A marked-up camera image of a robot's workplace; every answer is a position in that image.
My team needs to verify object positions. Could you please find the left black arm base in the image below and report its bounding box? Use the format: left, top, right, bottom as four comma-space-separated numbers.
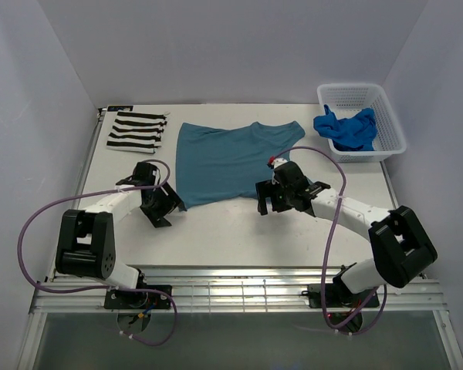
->
103, 284, 173, 311

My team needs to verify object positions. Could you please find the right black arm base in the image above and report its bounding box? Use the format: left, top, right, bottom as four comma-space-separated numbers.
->
301, 284, 380, 308

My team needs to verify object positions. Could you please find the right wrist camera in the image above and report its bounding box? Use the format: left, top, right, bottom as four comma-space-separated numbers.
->
268, 157, 331, 197

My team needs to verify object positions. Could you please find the light blue tank top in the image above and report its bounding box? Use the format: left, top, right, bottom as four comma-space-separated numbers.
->
175, 121, 305, 208

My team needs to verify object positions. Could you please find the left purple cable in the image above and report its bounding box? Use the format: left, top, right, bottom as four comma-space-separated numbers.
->
17, 160, 178, 347

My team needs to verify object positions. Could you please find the black white striped tank top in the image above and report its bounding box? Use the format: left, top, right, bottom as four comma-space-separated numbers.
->
106, 111, 168, 154

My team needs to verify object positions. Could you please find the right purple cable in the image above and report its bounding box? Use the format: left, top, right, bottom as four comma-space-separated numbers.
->
272, 146, 389, 335

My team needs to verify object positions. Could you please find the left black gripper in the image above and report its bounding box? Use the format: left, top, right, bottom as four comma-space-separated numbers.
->
141, 181, 186, 228

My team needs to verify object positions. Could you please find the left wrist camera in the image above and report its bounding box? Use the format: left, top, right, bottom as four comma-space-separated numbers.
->
116, 162, 160, 187

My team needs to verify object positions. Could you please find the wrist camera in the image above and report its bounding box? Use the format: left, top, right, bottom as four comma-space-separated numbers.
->
116, 162, 160, 187
268, 157, 331, 197

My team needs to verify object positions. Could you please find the royal blue tank top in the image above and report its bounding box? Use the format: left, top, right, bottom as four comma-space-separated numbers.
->
313, 105, 377, 152

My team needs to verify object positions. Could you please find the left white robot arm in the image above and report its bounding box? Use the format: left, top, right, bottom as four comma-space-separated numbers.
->
56, 183, 187, 308

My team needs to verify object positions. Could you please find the white plastic basket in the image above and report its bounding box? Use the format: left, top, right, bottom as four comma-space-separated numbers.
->
313, 83, 407, 163

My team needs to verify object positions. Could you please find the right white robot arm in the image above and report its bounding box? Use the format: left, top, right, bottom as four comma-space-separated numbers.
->
255, 180, 438, 306

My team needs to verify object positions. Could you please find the purple cable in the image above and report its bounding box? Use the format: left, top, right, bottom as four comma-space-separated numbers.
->
17, 160, 178, 347
272, 146, 389, 335

